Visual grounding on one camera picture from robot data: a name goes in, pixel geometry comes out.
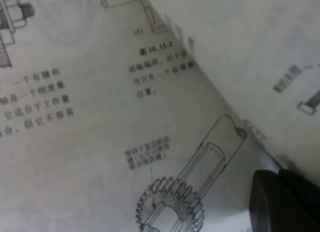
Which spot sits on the illustrated technical book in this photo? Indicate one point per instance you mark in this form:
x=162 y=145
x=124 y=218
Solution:
x=125 y=104

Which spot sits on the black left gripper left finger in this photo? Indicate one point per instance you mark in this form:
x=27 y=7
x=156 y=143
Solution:
x=267 y=207

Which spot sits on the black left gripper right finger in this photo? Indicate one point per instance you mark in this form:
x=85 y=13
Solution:
x=307 y=202

